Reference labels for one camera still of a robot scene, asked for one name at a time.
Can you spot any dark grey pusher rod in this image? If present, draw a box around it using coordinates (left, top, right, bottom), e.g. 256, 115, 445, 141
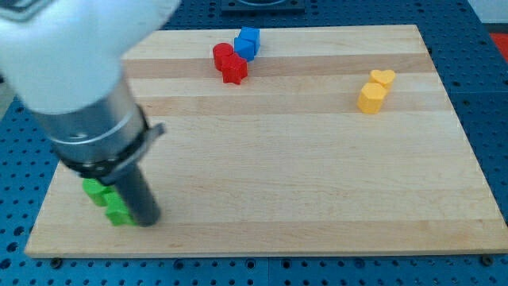
114, 164, 160, 227

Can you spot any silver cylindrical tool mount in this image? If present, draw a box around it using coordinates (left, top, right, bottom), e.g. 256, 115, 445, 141
32, 76, 165, 185

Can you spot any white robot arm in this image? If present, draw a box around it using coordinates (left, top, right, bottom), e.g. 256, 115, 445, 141
1, 0, 179, 226

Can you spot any blue block behind cube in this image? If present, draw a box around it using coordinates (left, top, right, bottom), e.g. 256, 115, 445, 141
239, 27, 260, 55

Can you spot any yellow hexagon block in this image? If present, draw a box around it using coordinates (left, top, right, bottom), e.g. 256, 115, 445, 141
356, 83, 387, 114

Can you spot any green block lower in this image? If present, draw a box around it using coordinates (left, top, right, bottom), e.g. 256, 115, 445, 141
104, 192, 136, 226

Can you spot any green block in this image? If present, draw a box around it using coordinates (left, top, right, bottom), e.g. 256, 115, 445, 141
104, 192, 136, 226
82, 178, 113, 207

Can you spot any green block upper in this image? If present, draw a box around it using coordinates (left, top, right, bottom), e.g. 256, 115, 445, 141
82, 178, 113, 207

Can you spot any red cylinder block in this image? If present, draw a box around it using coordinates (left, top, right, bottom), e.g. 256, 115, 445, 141
212, 42, 234, 71

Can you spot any red star block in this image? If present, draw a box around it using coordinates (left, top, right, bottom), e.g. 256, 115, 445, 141
221, 52, 248, 85

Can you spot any wooden board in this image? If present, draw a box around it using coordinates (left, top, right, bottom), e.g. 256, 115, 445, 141
25, 25, 507, 258

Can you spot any yellow heart block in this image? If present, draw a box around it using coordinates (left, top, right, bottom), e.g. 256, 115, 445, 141
369, 69, 396, 91

